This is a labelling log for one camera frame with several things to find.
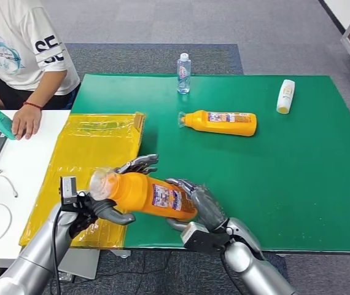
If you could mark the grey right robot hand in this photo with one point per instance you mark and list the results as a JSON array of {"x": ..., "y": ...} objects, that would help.
[{"x": 207, "y": 209}]

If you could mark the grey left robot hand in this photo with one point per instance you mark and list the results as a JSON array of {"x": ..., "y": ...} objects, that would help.
[{"x": 113, "y": 213}]

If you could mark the person's left hand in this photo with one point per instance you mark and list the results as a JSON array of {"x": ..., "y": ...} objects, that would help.
[{"x": 25, "y": 122}]

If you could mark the orange bottle with plastic-wrapped cap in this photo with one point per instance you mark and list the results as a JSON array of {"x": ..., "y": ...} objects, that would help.
[
  {"x": 223, "y": 124},
  {"x": 144, "y": 195}
]

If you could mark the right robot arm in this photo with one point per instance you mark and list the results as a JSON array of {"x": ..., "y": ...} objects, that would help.
[{"x": 254, "y": 268}]

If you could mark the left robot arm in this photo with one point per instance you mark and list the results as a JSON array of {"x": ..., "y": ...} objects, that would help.
[{"x": 31, "y": 260}]

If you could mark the person's left forearm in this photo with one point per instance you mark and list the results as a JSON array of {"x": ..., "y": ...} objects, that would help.
[{"x": 47, "y": 89}]

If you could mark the clear water bottle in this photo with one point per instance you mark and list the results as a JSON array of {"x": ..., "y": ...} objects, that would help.
[{"x": 184, "y": 75}]

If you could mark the white lotion bottle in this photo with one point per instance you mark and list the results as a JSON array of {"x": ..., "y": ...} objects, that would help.
[{"x": 285, "y": 95}]

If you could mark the green table mat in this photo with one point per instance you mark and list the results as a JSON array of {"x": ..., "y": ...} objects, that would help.
[{"x": 254, "y": 183}]

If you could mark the yellow plastic bag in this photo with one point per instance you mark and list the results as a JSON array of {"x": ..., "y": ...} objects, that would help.
[{"x": 86, "y": 150}]

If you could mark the person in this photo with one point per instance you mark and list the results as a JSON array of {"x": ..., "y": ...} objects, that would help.
[{"x": 12, "y": 44}]

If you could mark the power strip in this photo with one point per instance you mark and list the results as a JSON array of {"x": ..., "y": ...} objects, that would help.
[{"x": 65, "y": 277}]

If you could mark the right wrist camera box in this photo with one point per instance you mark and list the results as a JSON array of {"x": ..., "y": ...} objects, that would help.
[{"x": 199, "y": 238}]

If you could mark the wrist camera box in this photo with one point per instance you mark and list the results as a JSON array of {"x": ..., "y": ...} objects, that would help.
[
  {"x": 68, "y": 190},
  {"x": 199, "y": 238}
]

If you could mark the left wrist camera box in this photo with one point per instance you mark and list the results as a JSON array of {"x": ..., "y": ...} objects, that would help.
[{"x": 68, "y": 190}]

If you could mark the grey table base plate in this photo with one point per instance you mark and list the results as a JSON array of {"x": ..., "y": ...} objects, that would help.
[{"x": 80, "y": 264}]

